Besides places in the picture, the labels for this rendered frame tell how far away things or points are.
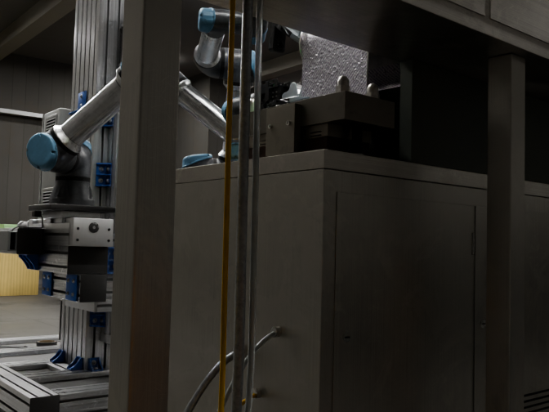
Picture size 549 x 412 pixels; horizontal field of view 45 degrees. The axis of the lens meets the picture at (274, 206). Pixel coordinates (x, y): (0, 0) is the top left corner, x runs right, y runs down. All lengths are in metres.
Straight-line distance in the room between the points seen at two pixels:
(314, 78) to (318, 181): 0.50
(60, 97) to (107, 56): 8.53
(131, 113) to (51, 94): 10.21
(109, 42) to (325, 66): 1.13
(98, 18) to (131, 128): 1.79
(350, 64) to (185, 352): 0.84
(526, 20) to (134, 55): 0.94
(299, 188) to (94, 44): 1.47
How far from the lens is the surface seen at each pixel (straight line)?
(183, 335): 1.73
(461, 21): 1.37
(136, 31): 0.93
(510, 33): 1.52
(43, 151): 2.20
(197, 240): 1.67
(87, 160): 2.34
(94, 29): 2.69
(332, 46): 1.75
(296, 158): 1.39
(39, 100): 11.03
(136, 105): 0.89
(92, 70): 2.65
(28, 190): 10.81
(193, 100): 2.17
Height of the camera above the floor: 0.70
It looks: 3 degrees up
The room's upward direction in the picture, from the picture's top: 2 degrees clockwise
